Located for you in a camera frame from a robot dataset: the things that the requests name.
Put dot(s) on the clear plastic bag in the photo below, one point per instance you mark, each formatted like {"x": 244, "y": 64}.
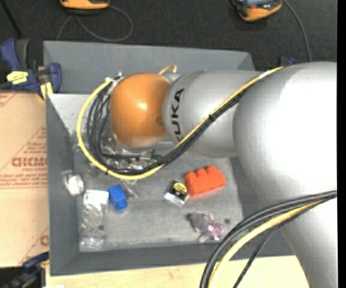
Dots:
{"x": 93, "y": 217}

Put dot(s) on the brown cardboard board red print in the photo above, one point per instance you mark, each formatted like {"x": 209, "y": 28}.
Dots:
{"x": 13, "y": 214}

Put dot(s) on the blue small block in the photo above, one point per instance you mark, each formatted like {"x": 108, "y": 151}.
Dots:
{"x": 117, "y": 197}

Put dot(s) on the white tape roll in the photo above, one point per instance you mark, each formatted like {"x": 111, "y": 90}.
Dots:
{"x": 74, "y": 184}

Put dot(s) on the red-orange toy brick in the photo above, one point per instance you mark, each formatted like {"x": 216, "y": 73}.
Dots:
{"x": 205, "y": 182}

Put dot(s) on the grey metal bin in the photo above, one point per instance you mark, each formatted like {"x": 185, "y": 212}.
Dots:
{"x": 154, "y": 220}

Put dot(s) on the black and yellow small box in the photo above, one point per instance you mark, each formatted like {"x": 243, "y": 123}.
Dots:
{"x": 177, "y": 192}

